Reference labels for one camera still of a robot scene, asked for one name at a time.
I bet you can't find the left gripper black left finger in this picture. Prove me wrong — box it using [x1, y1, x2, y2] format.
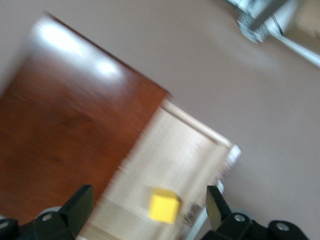
[0, 184, 95, 240]

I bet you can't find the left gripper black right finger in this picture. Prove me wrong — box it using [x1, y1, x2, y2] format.
[199, 184, 310, 240]

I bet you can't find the yellow block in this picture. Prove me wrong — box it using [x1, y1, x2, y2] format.
[148, 187, 181, 225]

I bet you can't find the red-brown wooden cabinet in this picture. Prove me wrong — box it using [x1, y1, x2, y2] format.
[0, 11, 173, 227]

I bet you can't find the grey metal clamp bracket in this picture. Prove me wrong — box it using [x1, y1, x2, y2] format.
[236, 0, 297, 45]

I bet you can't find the white table frame rail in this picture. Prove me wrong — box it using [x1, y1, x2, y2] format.
[264, 14, 320, 68]

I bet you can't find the brown table cover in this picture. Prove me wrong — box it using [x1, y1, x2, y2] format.
[0, 0, 320, 240]

